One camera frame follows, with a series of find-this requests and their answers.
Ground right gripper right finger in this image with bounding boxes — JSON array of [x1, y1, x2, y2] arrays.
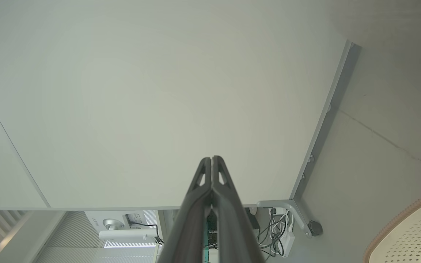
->
[[212, 156, 266, 263]]

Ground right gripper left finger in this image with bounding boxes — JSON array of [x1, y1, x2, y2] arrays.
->
[[158, 157, 212, 263]]

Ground white perforated laundry basket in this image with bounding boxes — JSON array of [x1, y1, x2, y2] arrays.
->
[[363, 193, 421, 263]]

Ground white power strip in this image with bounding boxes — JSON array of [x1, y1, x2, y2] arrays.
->
[[274, 230, 296, 257]]

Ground white horizontal bar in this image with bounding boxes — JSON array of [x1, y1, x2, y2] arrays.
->
[[99, 229, 159, 242]]

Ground white monitor with stand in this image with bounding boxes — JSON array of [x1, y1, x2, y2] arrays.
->
[[84, 211, 149, 229]]

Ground black partition caster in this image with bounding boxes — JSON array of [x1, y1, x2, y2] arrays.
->
[[307, 220, 323, 237]]

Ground white partition panel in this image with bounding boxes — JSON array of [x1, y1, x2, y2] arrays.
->
[[0, 0, 352, 211]]

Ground black cable on white box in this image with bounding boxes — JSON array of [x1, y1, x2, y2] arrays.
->
[[128, 216, 164, 244]]

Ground black floor cable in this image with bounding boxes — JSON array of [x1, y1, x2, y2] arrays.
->
[[257, 208, 287, 257]]

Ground white floor cable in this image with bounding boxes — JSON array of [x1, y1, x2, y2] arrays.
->
[[267, 210, 293, 235]]

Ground grey partition foot bracket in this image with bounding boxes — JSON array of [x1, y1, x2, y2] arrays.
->
[[256, 199, 313, 238]]

